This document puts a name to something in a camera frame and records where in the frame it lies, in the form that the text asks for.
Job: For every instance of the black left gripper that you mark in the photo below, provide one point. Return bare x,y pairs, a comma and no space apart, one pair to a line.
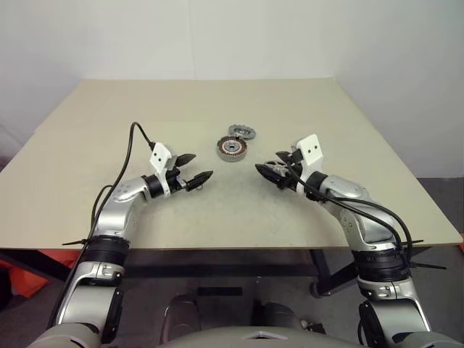
177,179

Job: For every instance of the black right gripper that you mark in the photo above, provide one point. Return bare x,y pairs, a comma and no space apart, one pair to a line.
291,177

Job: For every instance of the grey motor stator housing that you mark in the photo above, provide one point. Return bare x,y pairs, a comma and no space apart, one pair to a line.
232,148

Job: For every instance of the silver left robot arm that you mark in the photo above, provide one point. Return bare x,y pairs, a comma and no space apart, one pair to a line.
116,214

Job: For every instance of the grey metal gear ring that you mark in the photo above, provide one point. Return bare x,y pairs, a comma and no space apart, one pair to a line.
247,132

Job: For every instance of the black caster wheel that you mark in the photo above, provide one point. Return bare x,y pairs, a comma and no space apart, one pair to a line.
316,290

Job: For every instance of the black zip tie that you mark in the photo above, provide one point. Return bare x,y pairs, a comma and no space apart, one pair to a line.
431,267
74,242
413,241

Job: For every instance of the dark rounded shape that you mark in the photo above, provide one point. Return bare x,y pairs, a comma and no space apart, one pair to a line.
181,315
275,315

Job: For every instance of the grey robot torso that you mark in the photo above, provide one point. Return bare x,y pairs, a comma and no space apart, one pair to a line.
232,340

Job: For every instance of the orange sheet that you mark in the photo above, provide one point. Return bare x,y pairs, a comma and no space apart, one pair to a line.
32,279

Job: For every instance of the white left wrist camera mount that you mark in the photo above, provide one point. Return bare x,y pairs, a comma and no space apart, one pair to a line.
159,154

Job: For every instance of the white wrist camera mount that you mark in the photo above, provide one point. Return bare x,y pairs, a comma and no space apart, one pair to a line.
311,148
159,154

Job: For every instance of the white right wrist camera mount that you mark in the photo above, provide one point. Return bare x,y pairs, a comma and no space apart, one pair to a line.
311,148

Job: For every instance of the black table frame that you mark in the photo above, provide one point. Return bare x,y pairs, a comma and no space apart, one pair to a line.
217,270

